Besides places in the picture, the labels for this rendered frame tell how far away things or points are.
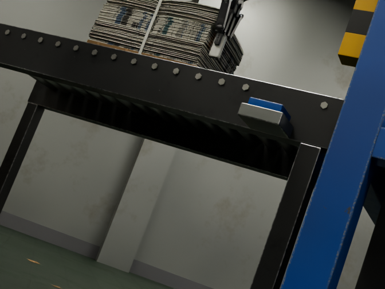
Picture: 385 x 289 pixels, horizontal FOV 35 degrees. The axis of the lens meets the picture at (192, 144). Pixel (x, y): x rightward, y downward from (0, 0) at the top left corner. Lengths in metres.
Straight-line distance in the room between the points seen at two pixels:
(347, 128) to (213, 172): 4.69
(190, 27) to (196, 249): 4.18
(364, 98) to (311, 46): 5.18
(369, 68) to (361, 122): 0.11
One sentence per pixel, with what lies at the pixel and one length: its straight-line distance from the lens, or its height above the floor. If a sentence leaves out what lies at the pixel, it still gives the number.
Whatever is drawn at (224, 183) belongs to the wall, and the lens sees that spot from 5.85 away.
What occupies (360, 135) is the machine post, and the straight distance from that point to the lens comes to 1.16.
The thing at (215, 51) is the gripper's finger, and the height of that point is 0.91.
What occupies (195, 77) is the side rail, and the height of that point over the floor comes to 0.77.
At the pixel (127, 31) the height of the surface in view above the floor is 0.90.
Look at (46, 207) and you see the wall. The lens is 5.61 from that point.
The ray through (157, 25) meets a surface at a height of 0.94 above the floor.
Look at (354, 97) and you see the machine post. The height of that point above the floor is 0.74.
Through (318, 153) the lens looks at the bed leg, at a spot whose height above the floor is 0.66.
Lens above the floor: 0.37
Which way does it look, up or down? 9 degrees up
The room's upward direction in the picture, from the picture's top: 21 degrees clockwise
